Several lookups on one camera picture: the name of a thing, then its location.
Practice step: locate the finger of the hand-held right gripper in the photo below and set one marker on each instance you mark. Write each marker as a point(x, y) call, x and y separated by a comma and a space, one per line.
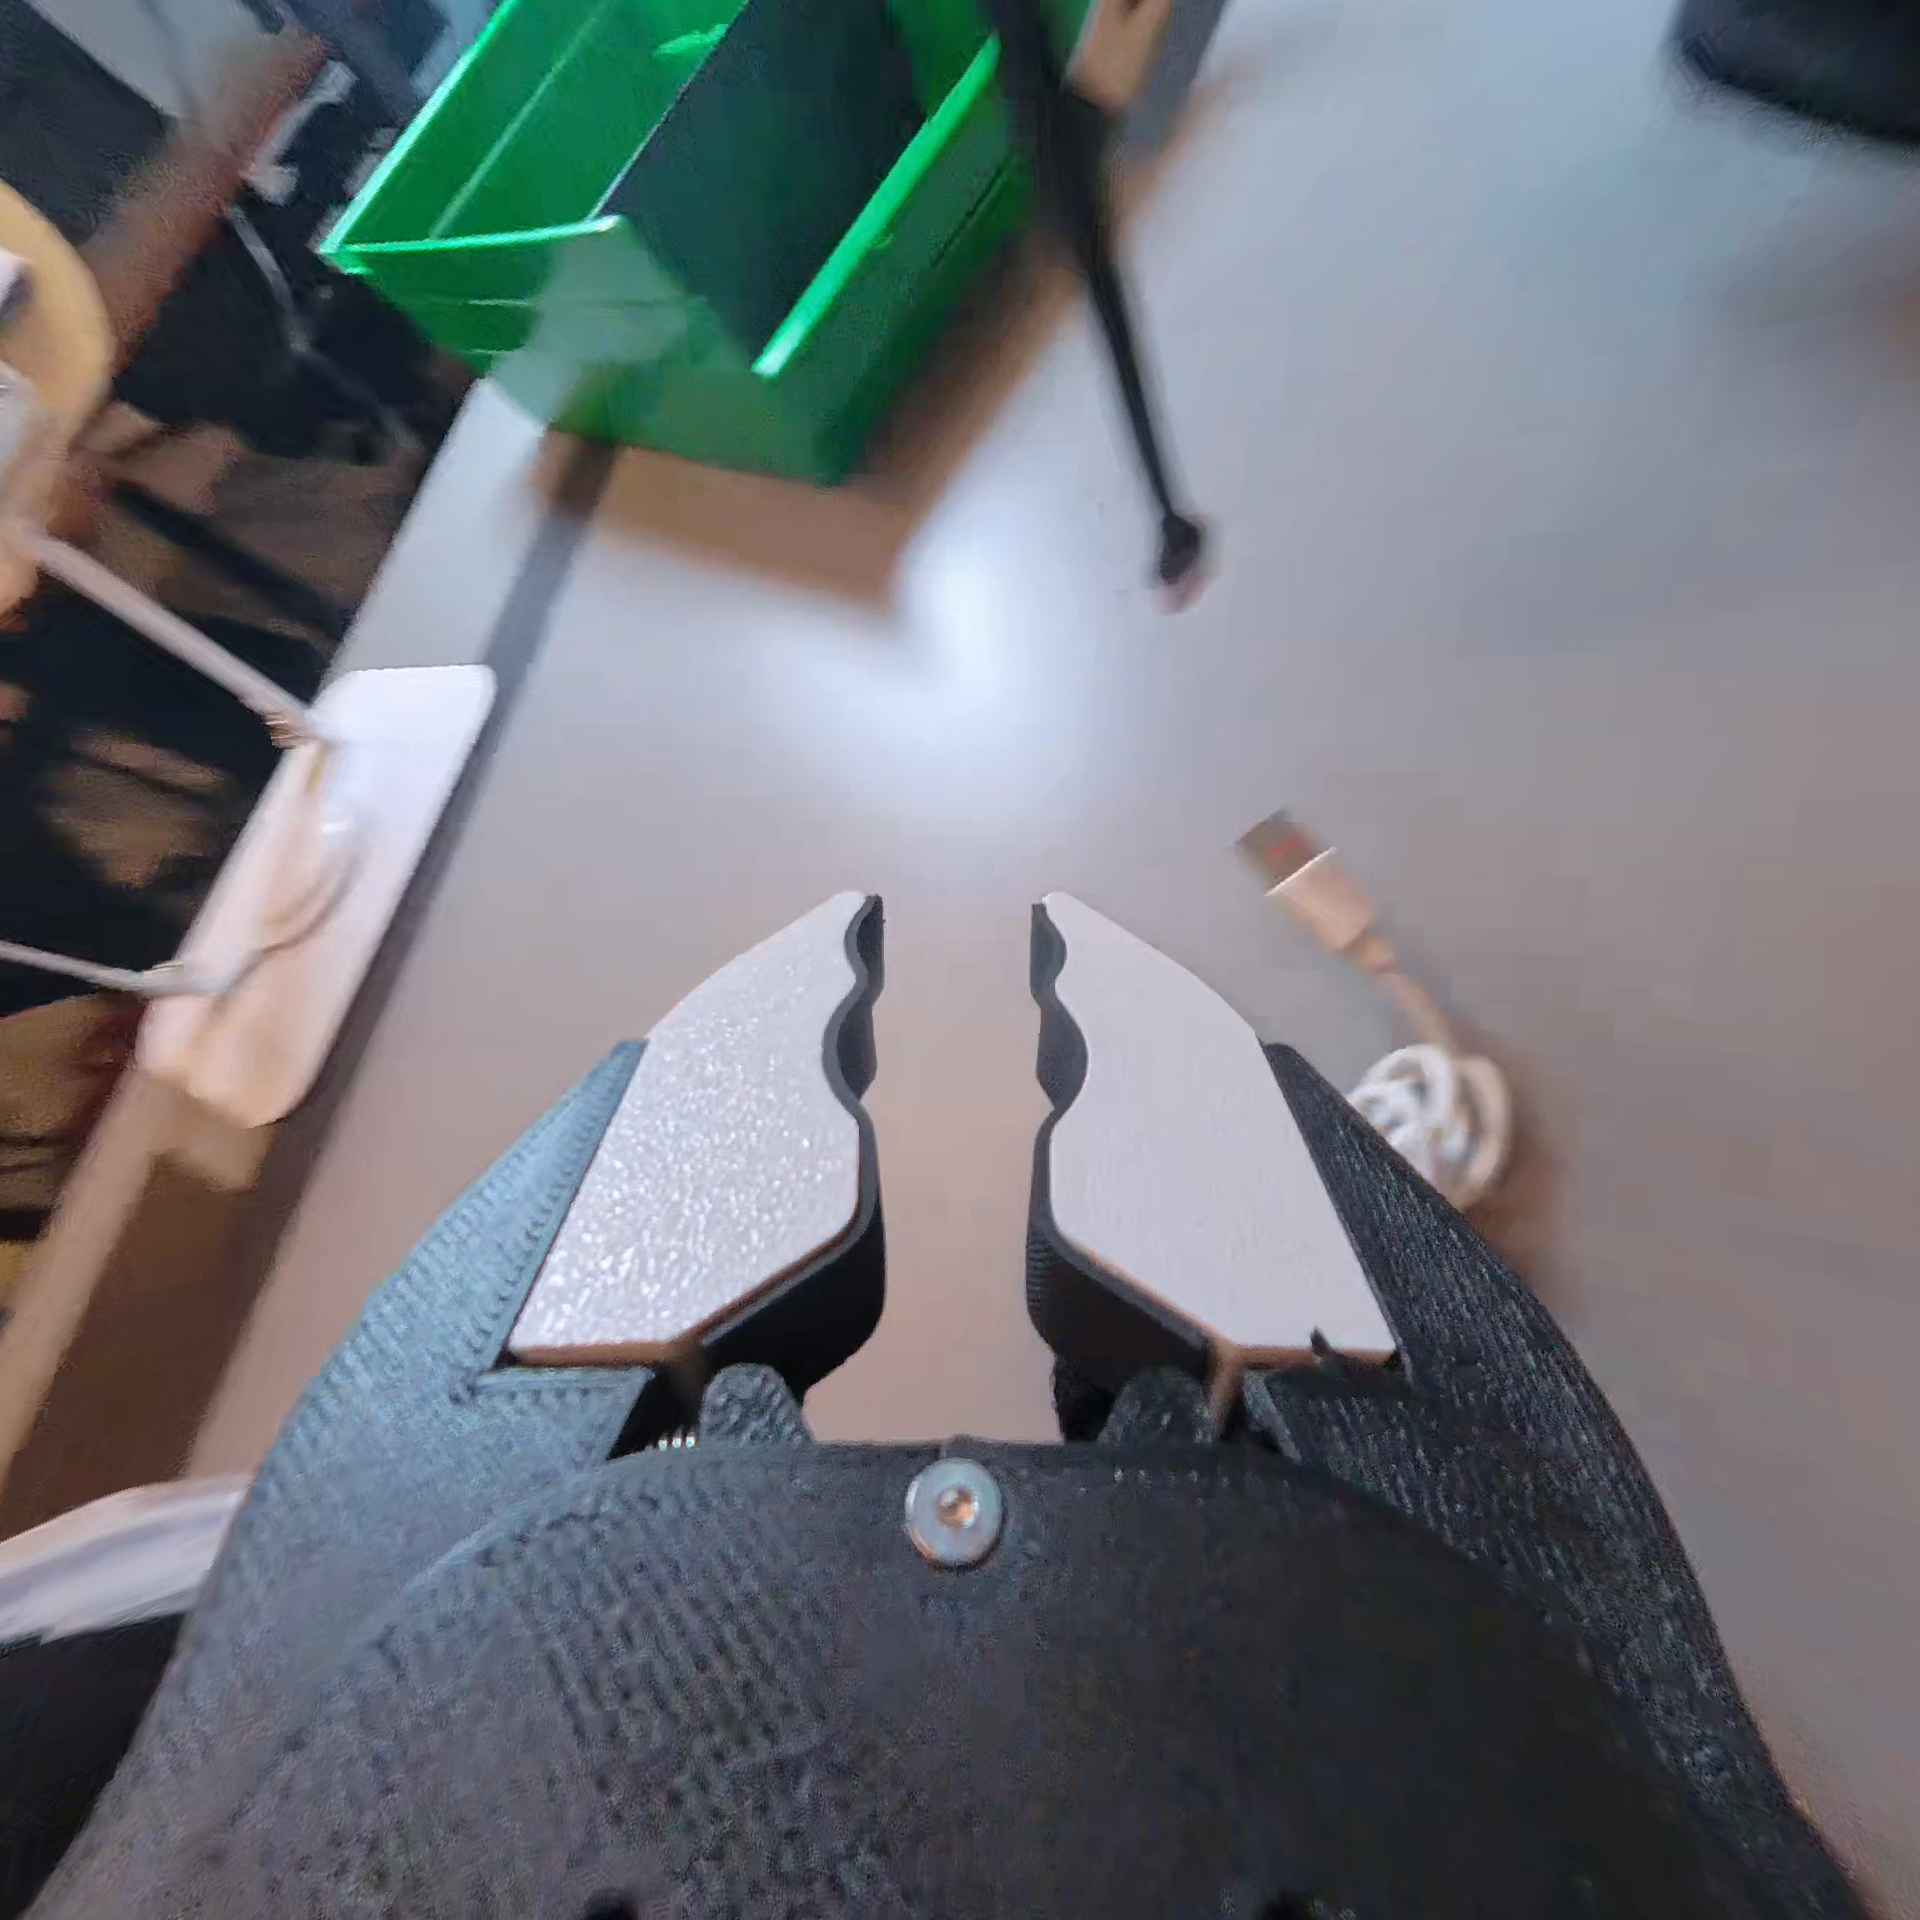
point(1122, 53)

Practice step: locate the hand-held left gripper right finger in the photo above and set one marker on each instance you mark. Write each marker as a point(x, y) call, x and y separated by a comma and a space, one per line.
point(1200, 1170)

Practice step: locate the white document stand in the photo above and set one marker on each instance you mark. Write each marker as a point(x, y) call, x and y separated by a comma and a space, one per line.
point(374, 780)

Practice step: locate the black bin divider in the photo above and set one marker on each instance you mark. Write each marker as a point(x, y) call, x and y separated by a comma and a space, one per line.
point(779, 165)

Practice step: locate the green plastic bin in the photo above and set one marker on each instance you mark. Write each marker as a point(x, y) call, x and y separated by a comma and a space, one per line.
point(674, 376)

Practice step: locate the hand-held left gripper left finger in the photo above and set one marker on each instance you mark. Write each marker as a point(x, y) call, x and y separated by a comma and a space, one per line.
point(720, 1170)

